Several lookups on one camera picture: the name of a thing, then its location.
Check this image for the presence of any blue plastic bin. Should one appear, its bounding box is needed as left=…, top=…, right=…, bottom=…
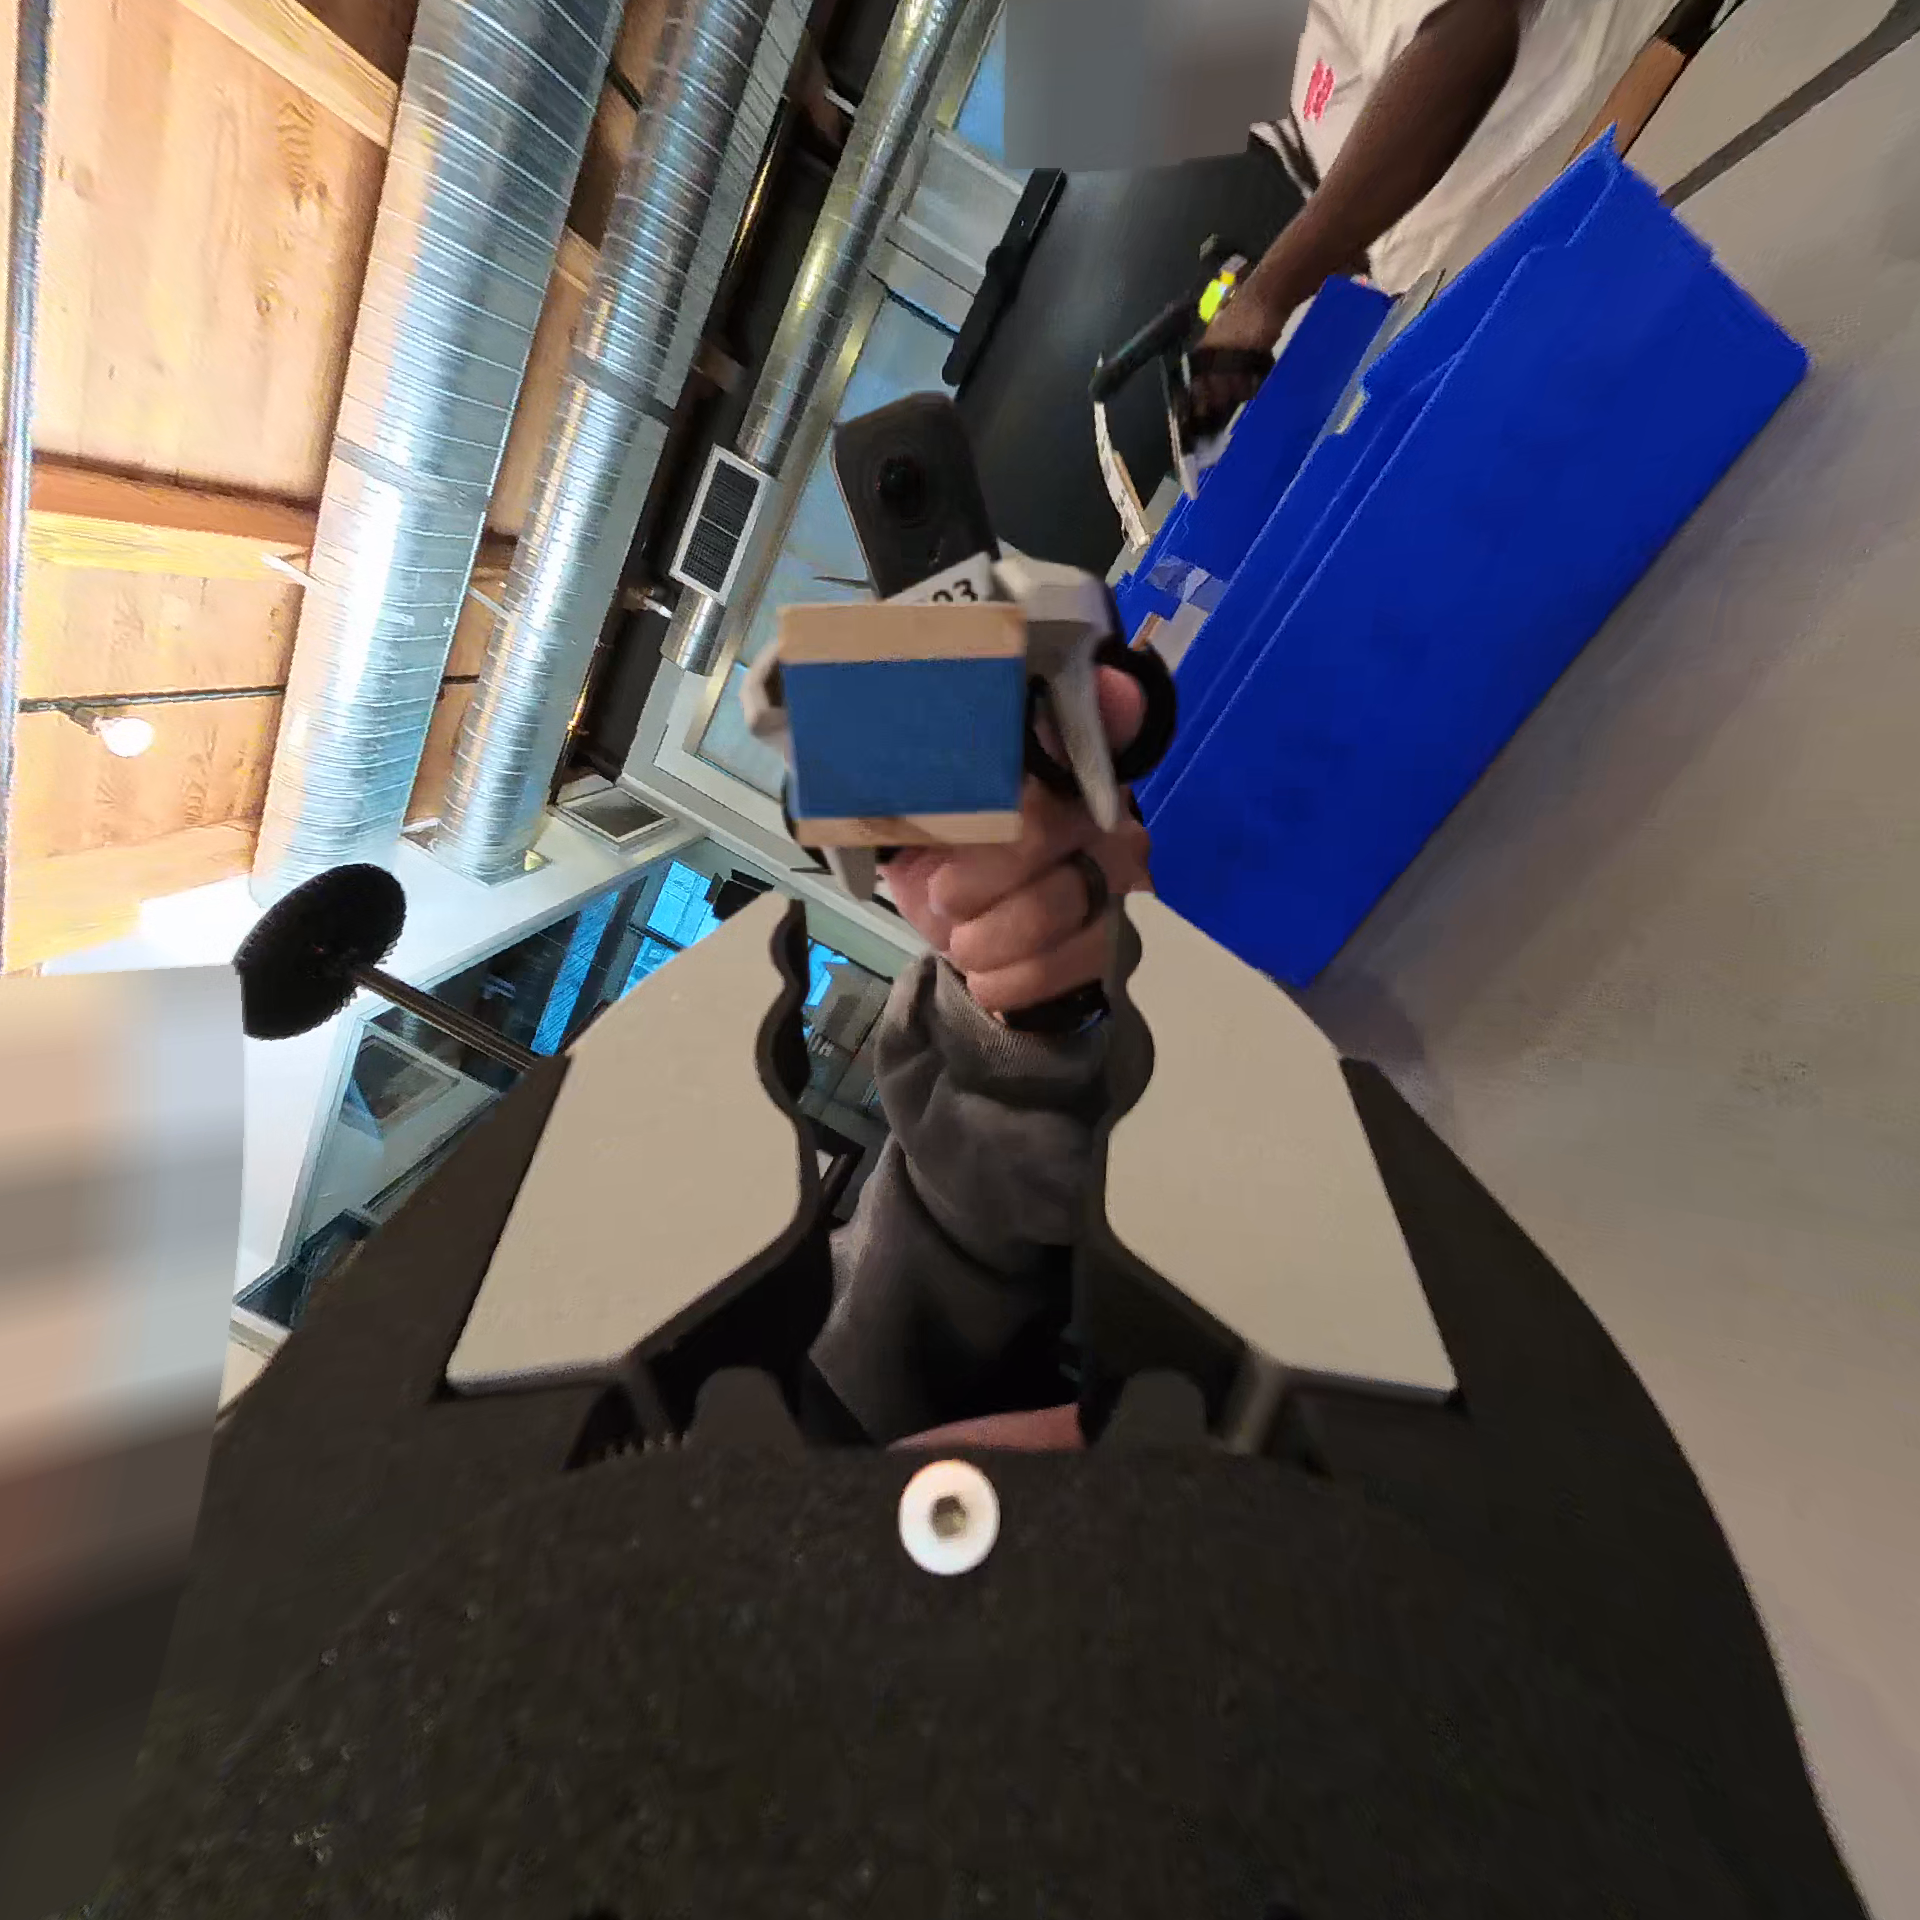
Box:
left=1111, top=275, right=1397, bottom=603
left=1115, top=128, right=1807, bottom=990

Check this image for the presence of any wooden cube blue stripe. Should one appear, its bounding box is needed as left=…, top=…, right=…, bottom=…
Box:
left=781, top=603, right=1030, bottom=852

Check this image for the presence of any silver ventilation duct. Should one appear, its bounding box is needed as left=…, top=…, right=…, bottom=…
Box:
left=659, top=0, right=1006, bottom=680
left=255, top=0, right=624, bottom=900
left=440, top=0, right=811, bottom=887

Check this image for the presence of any black monitor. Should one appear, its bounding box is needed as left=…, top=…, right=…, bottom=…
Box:
left=945, top=148, right=1320, bottom=580

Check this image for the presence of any person's left hand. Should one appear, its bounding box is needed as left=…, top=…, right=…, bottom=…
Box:
left=897, top=659, right=1158, bottom=1040

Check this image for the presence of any person's left forearm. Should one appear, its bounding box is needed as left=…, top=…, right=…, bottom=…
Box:
left=808, top=958, right=1120, bottom=1440

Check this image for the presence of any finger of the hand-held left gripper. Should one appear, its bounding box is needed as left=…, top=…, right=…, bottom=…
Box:
left=744, top=659, right=882, bottom=903
left=995, top=561, right=1125, bottom=832

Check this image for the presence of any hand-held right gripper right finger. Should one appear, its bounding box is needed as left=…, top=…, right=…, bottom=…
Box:
left=1073, top=897, right=1458, bottom=1456

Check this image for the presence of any white vent grille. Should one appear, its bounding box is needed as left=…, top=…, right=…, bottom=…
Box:
left=665, top=447, right=771, bottom=604

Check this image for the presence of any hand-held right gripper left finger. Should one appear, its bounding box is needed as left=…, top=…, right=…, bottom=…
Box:
left=448, top=897, right=835, bottom=1448

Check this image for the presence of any black round disc pole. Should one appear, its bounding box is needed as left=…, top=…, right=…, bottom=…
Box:
left=235, top=862, right=540, bottom=1069

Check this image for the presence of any grey desk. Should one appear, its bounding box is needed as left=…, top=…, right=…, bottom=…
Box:
left=1290, top=0, right=1920, bottom=1920

